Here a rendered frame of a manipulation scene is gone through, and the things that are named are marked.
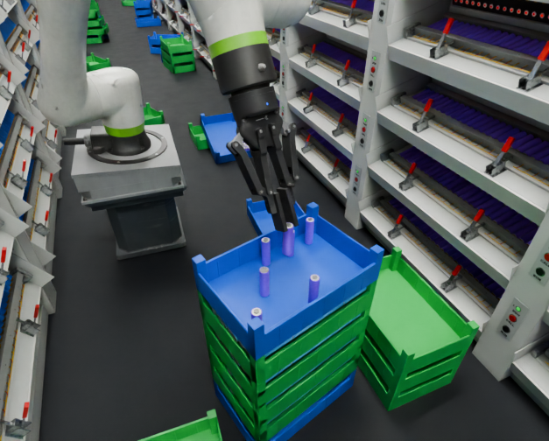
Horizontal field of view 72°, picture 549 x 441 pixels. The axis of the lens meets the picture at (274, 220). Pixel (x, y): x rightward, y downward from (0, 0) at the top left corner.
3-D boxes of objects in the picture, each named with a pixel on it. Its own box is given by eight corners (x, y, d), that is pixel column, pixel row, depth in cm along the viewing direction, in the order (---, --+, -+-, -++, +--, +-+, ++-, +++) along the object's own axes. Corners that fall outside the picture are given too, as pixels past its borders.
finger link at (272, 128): (256, 128, 64) (262, 124, 65) (278, 188, 68) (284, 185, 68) (268, 125, 61) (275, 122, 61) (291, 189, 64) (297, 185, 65)
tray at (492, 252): (507, 291, 94) (516, 256, 84) (369, 175, 138) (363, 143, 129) (573, 253, 96) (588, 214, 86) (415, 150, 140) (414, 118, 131)
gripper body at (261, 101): (259, 89, 66) (273, 142, 68) (217, 100, 62) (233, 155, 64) (285, 80, 59) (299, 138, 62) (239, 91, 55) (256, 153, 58)
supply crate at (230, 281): (256, 361, 62) (254, 331, 57) (196, 287, 74) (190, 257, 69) (378, 279, 76) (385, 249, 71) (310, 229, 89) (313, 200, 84)
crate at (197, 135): (198, 150, 208) (195, 136, 203) (189, 136, 223) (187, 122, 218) (249, 141, 217) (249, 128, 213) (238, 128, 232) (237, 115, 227)
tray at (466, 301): (481, 340, 106) (485, 314, 96) (361, 219, 150) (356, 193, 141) (539, 305, 108) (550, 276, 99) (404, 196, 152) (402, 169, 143)
